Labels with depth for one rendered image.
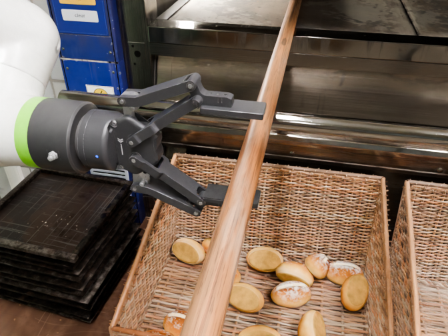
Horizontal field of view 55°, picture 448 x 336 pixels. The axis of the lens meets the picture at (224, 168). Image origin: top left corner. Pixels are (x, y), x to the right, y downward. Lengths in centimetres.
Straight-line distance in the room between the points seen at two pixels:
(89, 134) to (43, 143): 6
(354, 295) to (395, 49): 57
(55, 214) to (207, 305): 80
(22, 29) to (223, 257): 41
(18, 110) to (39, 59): 9
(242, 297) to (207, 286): 72
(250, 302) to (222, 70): 56
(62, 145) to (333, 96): 69
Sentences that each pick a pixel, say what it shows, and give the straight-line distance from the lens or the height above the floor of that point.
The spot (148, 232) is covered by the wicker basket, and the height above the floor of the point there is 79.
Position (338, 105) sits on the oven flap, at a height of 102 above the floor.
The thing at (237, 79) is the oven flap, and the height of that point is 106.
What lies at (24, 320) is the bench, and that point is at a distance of 121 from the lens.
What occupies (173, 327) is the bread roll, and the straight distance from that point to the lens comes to 104.
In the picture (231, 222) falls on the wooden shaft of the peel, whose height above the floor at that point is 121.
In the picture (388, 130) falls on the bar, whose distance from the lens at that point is 67.
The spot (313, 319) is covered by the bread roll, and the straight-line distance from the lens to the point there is 104.
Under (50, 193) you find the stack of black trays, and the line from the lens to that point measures 118.
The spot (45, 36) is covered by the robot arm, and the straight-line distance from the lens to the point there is 65.
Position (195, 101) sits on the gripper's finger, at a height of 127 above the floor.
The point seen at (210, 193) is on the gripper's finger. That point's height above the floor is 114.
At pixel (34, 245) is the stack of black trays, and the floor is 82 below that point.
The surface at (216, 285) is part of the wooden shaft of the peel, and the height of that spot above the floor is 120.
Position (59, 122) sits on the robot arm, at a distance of 54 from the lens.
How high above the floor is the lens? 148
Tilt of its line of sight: 35 degrees down
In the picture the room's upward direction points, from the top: straight up
